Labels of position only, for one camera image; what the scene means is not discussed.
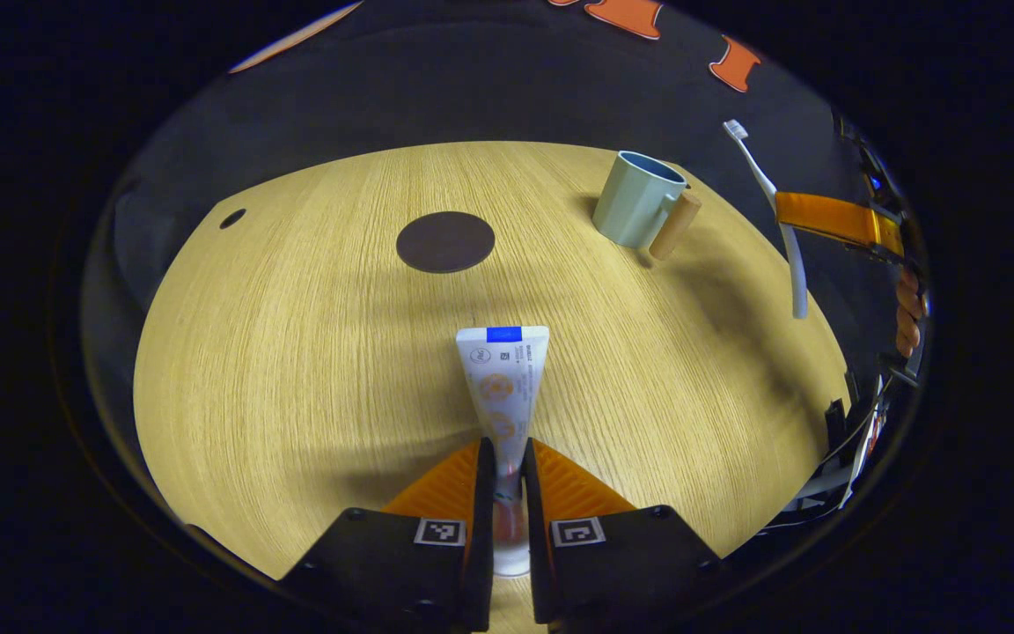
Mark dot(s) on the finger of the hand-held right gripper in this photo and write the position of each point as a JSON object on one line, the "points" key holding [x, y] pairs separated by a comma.
{"points": [[824, 216]]}

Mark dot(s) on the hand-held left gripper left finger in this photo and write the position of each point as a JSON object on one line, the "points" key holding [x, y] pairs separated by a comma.
{"points": [[384, 563]]}

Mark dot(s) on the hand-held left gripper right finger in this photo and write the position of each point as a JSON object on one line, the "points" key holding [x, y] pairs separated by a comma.
{"points": [[621, 563]]}

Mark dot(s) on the white toothbrush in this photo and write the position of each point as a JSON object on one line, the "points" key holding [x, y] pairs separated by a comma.
{"points": [[780, 211]]}

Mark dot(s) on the white toothpaste tube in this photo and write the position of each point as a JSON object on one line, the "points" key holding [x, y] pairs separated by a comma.
{"points": [[503, 379]]}

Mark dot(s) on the dark brown round coaster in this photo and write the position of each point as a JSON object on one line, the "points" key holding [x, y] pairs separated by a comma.
{"points": [[445, 242]]}

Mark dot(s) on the black backdrop cloth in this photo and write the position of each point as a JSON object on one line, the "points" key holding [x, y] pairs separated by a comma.
{"points": [[472, 88]]}

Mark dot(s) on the black desk grommet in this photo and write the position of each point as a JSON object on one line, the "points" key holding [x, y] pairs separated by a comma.
{"points": [[232, 218]]}

